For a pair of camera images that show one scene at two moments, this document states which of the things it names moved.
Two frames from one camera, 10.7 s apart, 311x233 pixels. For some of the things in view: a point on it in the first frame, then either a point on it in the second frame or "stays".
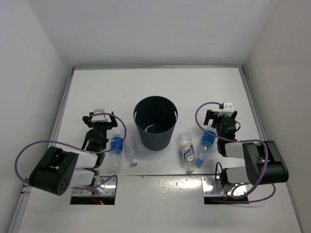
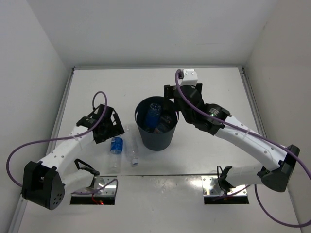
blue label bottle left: x=116 y=153 stays
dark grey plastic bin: x=155 y=117 stays
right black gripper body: x=216 y=120 to x=167 y=92
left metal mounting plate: x=107 y=189 stays
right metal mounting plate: x=212 y=188 stays
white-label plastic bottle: x=187 y=150 to x=165 y=122
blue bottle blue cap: x=208 y=142 to x=153 y=115
